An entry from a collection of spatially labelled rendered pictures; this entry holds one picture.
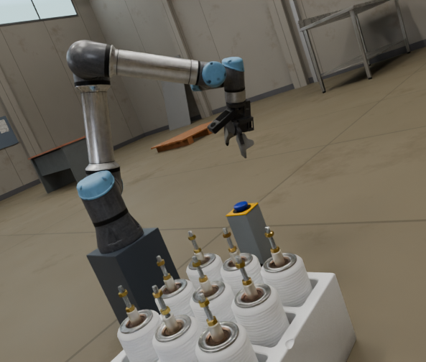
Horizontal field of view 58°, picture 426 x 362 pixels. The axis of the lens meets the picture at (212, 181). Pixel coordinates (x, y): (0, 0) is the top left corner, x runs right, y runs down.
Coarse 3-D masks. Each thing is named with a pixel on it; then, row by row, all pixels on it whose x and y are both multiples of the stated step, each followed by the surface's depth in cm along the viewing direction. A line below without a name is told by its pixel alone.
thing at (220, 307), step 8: (192, 296) 85; (224, 296) 81; (232, 296) 83; (192, 304) 82; (216, 304) 80; (224, 304) 80; (200, 312) 80; (216, 312) 80; (224, 312) 80; (232, 312) 82; (200, 320) 82; (224, 320) 80; (232, 320) 81
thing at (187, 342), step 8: (192, 320) 76; (192, 328) 74; (200, 328) 77; (184, 336) 72; (192, 336) 72; (152, 344) 74; (160, 344) 72; (168, 344) 72; (176, 344) 71; (184, 344) 72; (192, 344) 72; (160, 352) 72; (168, 352) 71; (176, 352) 71; (184, 352) 72; (192, 352) 72; (160, 360) 74; (168, 360) 72; (176, 360) 72; (184, 360) 72; (192, 360) 72
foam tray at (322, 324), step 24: (312, 288) 89; (336, 288) 86; (288, 312) 79; (312, 312) 77; (336, 312) 84; (288, 336) 72; (312, 336) 76; (336, 336) 83; (120, 360) 85; (264, 360) 71; (288, 360) 69; (312, 360) 75; (336, 360) 82
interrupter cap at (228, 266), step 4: (244, 256) 93; (248, 256) 92; (252, 256) 92; (228, 260) 95; (244, 260) 92; (248, 260) 91; (224, 264) 93; (228, 264) 93; (232, 264) 92; (248, 264) 89; (224, 268) 91; (228, 268) 91; (232, 268) 90; (236, 268) 89
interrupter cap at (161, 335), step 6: (180, 318) 77; (186, 318) 77; (162, 324) 78; (180, 324) 76; (186, 324) 75; (156, 330) 76; (162, 330) 76; (180, 330) 73; (186, 330) 73; (156, 336) 74; (162, 336) 74; (168, 336) 73; (174, 336) 72; (180, 336) 72; (162, 342) 72
